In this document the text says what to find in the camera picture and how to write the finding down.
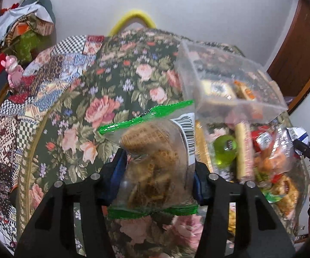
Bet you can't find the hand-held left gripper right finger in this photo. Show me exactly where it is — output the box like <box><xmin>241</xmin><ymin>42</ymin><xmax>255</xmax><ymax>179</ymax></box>
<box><xmin>194</xmin><ymin>163</ymin><xmax>296</xmax><ymax>258</ymax></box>

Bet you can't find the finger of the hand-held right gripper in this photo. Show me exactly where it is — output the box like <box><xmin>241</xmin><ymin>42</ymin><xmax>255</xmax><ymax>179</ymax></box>
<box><xmin>293</xmin><ymin>138</ymin><xmax>310</xmax><ymax>172</ymax></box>

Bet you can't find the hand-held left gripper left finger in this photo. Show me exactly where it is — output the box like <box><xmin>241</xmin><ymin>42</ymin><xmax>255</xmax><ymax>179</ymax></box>
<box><xmin>14</xmin><ymin>149</ymin><xmax>127</xmax><ymax>258</ymax></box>

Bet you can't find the white blue snack packet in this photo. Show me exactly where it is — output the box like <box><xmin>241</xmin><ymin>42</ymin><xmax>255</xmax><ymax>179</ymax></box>
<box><xmin>286</xmin><ymin>127</ymin><xmax>309</xmax><ymax>143</ymax></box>

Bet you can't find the clear green-edged snack bag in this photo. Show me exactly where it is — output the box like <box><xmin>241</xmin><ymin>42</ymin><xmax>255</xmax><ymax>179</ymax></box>
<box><xmin>98</xmin><ymin>100</ymin><xmax>200</xmax><ymax>219</ymax></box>

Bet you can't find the clear plastic container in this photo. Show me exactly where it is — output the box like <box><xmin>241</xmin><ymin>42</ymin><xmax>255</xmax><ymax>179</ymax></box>
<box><xmin>175</xmin><ymin>39</ymin><xmax>310</xmax><ymax>237</ymax></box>

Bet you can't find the green jelly cup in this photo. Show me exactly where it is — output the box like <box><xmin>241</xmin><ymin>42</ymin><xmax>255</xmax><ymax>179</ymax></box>
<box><xmin>212</xmin><ymin>134</ymin><xmax>238</xmax><ymax>167</ymax></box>

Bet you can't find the red snack packet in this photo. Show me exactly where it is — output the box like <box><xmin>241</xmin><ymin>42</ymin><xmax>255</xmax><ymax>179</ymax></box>
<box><xmin>252</xmin><ymin>129</ymin><xmax>275</xmax><ymax>152</ymax></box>

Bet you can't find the orange crisps packet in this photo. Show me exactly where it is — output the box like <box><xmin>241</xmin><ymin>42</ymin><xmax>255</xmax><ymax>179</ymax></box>
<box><xmin>270</xmin><ymin>176</ymin><xmax>300</xmax><ymax>217</ymax></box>

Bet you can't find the long biscuit packet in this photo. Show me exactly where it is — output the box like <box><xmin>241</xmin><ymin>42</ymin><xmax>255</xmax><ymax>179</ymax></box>
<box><xmin>235</xmin><ymin>122</ymin><xmax>253</xmax><ymax>180</ymax></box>

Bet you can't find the floral blanket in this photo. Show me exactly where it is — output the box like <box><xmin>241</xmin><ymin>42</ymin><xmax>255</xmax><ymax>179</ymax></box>
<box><xmin>18</xmin><ymin>28</ymin><xmax>292</xmax><ymax>258</ymax></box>

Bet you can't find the wooden door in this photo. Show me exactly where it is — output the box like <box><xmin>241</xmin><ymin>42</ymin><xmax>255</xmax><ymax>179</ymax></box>
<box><xmin>267</xmin><ymin>0</ymin><xmax>310</xmax><ymax>113</ymax></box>

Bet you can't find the patchwork quilt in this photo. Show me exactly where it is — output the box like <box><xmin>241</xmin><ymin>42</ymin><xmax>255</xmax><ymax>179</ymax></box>
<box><xmin>0</xmin><ymin>34</ymin><xmax>105</xmax><ymax>248</ymax></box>

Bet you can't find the pink toy figure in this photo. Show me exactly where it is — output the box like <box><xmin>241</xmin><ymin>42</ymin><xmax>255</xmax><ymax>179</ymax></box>
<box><xmin>0</xmin><ymin>55</ymin><xmax>24</xmax><ymax>89</ymax></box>

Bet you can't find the green printed cloth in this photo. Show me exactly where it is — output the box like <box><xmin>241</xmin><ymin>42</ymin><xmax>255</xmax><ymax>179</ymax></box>
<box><xmin>13</xmin><ymin>31</ymin><xmax>48</xmax><ymax>63</ymax></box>

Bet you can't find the yellow foam tube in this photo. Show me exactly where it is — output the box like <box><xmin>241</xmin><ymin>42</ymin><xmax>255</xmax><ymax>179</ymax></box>
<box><xmin>109</xmin><ymin>9</ymin><xmax>157</xmax><ymax>37</ymax></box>

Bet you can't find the pile of clothes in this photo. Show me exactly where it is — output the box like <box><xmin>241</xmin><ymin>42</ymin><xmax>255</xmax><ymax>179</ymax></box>
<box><xmin>0</xmin><ymin>0</ymin><xmax>55</xmax><ymax>49</ymax></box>

